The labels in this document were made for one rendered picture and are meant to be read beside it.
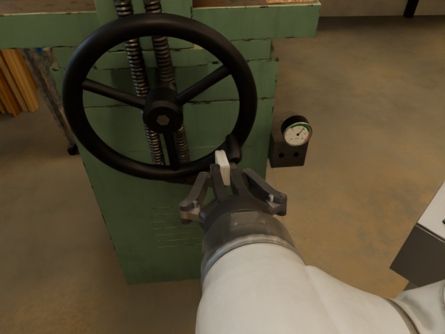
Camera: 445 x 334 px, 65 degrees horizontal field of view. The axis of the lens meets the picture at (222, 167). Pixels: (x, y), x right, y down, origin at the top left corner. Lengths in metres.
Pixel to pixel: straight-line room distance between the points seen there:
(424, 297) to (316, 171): 1.39
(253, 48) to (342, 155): 1.16
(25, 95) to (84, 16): 1.53
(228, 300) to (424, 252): 0.41
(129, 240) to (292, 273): 0.87
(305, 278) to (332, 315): 0.03
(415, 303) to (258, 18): 0.53
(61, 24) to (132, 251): 0.68
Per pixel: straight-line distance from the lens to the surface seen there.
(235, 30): 0.69
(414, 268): 0.63
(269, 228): 0.30
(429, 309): 0.30
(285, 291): 0.23
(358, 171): 1.73
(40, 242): 1.52
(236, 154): 0.53
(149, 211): 0.98
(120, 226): 1.04
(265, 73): 0.74
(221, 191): 0.42
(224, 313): 0.23
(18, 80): 2.16
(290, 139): 0.77
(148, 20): 0.48
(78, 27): 0.71
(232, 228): 0.30
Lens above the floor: 1.11
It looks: 43 degrees down
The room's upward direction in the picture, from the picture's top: straight up
